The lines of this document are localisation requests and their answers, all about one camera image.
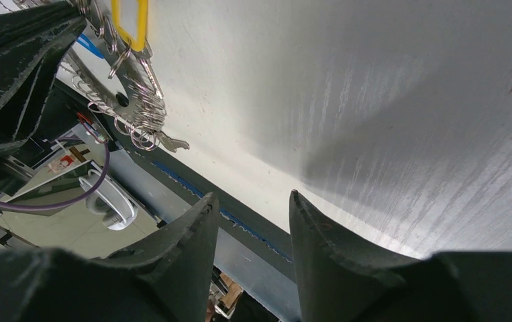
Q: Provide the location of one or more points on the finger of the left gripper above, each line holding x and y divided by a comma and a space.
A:
32, 44

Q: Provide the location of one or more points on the metal disc with keyrings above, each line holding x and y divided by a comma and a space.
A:
123, 85

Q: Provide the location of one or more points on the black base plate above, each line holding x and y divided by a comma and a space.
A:
250, 249

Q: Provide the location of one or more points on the blue key tag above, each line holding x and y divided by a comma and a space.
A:
86, 43

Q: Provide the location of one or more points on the plain silver key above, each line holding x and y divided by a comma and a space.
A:
171, 144

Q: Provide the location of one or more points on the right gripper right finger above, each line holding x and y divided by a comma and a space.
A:
341, 276

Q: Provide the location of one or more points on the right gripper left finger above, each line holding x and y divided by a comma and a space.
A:
163, 277

